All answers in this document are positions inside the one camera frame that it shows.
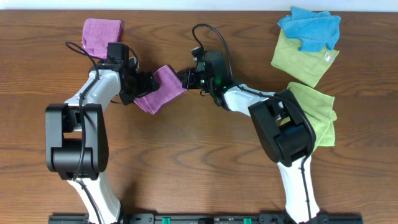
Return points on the folded purple cloth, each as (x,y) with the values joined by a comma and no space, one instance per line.
(98,33)

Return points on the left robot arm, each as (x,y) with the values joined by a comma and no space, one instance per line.
(76,143)

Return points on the flat green cloth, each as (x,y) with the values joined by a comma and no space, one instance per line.
(308,67)

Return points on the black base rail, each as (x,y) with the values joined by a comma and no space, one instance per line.
(262,218)

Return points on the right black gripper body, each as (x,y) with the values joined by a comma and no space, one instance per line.
(198,80)

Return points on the purple microfiber cloth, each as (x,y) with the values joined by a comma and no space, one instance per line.
(169,88)

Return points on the crumpled green cloth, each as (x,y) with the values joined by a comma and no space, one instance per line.
(318,108)

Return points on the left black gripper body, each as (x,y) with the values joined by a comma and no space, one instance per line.
(139,85)

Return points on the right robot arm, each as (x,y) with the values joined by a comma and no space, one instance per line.
(284,131)

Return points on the blue microfiber cloth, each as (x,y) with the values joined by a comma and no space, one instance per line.
(315,30)

